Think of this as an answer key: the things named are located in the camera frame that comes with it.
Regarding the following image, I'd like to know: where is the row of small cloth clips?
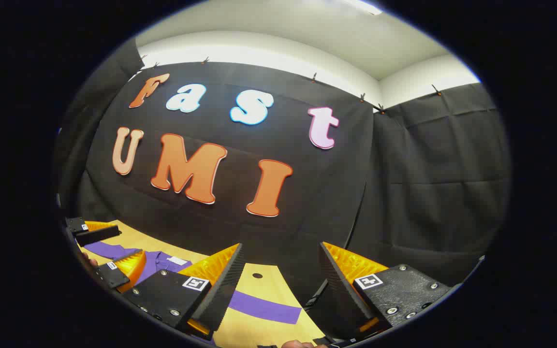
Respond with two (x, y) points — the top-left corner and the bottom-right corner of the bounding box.
(141, 54), (442, 114)

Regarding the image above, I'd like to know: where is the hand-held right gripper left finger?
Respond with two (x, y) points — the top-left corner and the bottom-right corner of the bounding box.
(123, 243), (246, 339)

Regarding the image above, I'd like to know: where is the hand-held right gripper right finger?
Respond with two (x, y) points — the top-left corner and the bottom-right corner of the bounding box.
(308, 242), (453, 341)

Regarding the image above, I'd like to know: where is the purple shirt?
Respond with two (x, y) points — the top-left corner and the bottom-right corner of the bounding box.
(83, 240), (303, 325)

